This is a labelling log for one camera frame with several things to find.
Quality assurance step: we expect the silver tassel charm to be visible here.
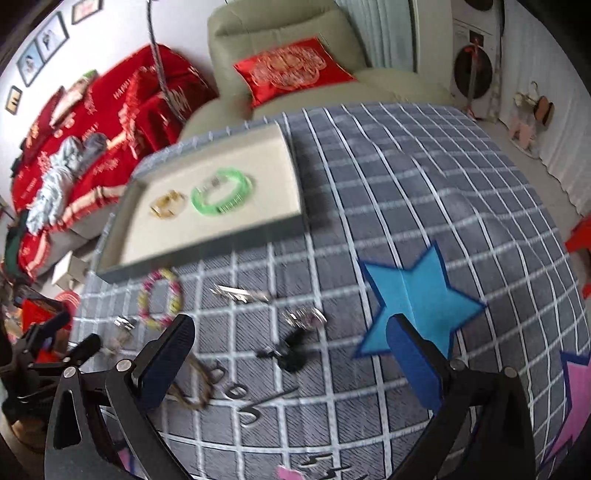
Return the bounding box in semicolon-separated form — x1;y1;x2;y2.
103;316;137;356

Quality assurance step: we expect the light blue clothes pile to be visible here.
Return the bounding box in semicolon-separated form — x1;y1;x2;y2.
26;133;107;236

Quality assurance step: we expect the framed picture pair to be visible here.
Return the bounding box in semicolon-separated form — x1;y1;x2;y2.
17;12;69;87

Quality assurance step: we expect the small white stool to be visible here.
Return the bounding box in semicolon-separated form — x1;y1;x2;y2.
51;251;93;294

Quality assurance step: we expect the red covered sofa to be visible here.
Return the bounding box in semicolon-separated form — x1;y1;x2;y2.
3;45;216;280

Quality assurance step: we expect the pink yellow bead bracelet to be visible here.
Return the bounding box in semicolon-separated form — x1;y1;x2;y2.
137;268;184;330

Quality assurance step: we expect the red round tray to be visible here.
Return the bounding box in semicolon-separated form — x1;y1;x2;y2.
55;290;80;317

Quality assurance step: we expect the green jade bangle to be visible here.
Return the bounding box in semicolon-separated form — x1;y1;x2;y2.
190;168;253;216

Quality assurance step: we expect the silver hair clip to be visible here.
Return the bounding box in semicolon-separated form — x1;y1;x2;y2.
211;285;271;304

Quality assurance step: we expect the silver crystal brooch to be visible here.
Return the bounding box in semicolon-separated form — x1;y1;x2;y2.
283;307;328;331

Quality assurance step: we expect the washing machine stack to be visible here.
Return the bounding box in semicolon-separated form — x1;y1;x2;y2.
451;0;502;119

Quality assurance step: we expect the green recliner armchair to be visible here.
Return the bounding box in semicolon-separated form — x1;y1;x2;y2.
180;1;454;141

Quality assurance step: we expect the grey jewelry tray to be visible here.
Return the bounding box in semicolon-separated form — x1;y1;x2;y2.
93;121;304;283

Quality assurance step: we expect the black claw hair clip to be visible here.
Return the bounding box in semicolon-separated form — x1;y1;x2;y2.
256;328;307;374

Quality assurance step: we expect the pale green curtain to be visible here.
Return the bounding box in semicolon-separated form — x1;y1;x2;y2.
335;0;416;72

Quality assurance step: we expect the yellow cord bracelet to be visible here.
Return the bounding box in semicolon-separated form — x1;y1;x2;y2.
148;189;187;220

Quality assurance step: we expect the grey plaid tablecloth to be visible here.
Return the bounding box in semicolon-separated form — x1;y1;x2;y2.
68;102;584;480

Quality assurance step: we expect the red embroidered cushion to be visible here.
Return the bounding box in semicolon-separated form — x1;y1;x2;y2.
233;37;356;108

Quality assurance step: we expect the small framed picture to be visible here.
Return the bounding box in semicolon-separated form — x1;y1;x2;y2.
5;86;22;115

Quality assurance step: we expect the braided tan rope bracelet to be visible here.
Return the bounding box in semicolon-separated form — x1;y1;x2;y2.
168;357;216;411

